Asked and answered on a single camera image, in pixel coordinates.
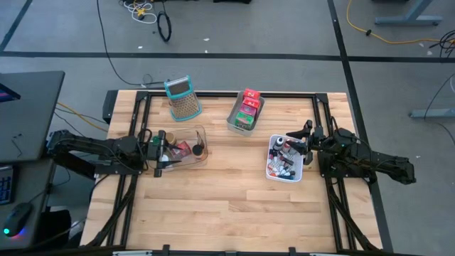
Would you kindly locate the white perforated basket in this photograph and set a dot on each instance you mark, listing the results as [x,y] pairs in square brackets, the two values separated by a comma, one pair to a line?
[296,165]

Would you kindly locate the large black food colouring bottle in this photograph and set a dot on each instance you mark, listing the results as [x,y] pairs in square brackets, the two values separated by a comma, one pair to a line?
[279,142]

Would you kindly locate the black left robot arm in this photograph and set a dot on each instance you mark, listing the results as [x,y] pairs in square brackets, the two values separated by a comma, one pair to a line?
[103,145]

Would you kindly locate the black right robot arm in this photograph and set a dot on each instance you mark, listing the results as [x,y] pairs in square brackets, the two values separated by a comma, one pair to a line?
[366,156]

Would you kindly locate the magenta cereal box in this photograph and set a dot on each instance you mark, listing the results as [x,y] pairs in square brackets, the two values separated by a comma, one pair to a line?
[247,110]

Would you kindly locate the computer monitor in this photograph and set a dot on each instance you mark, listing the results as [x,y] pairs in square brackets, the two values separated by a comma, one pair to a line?
[6,94]

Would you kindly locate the red Froot Loops cereal box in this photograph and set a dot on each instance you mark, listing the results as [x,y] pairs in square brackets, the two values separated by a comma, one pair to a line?
[251,102]

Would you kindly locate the metal grater with teal frame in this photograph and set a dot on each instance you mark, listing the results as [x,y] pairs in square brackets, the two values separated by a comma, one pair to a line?
[183,103]

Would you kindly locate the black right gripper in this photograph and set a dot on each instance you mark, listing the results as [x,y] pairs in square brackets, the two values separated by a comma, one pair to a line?
[314,144]

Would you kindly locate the black computer mouse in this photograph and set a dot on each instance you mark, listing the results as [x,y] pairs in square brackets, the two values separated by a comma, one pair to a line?
[16,218]

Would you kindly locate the grey desk leg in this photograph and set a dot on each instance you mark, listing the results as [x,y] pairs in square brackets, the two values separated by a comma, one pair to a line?
[409,19]
[432,113]

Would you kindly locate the black desk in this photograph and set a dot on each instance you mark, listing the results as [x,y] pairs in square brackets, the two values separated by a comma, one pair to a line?
[32,113]

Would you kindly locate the black keyboard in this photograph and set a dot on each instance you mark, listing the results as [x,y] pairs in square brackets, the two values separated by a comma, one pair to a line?
[6,185]

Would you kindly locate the large blue food colouring bottle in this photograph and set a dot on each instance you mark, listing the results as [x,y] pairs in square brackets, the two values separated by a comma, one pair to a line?
[287,175]

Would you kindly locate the clear glass container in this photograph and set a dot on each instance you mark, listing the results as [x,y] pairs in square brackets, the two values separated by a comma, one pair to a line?
[202,160]

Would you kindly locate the spice jar with tan lid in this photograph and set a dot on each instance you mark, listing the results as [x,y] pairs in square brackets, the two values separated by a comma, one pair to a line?
[171,138]

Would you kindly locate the green Apple Jacks cereal box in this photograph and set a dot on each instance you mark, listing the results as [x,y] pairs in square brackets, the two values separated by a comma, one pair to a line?
[244,121]

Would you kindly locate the dark tube with red cap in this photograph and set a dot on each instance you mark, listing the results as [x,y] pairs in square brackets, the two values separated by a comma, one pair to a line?
[286,159]

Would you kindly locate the green-label spice jar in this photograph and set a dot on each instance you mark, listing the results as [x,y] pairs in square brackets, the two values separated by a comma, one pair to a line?
[155,140]

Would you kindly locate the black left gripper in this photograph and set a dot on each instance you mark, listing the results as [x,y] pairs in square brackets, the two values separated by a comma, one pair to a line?
[156,149]

